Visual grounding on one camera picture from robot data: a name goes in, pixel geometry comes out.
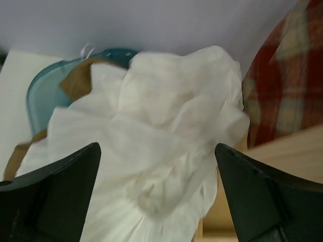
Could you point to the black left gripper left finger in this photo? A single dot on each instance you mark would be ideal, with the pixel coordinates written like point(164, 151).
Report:
point(50, 203)

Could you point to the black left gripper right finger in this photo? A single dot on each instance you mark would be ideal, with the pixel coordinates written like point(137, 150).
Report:
point(267, 204)

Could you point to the white shirt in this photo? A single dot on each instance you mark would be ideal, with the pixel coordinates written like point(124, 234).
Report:
point(72, 128)

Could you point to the red plaid skirt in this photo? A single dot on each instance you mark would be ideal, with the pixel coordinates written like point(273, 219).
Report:
point(282, 90)

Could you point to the brown skirt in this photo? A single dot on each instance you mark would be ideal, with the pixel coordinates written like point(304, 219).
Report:
point(20, 151)

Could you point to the white ruffled skirt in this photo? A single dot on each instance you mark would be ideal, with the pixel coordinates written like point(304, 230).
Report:
point(169, 113)

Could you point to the wooden clothes rack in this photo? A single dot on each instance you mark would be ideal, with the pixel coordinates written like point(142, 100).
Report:
point(299, 154)

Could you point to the teal plastic tub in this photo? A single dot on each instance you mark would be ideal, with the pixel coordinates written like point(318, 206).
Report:
point(62, 83)

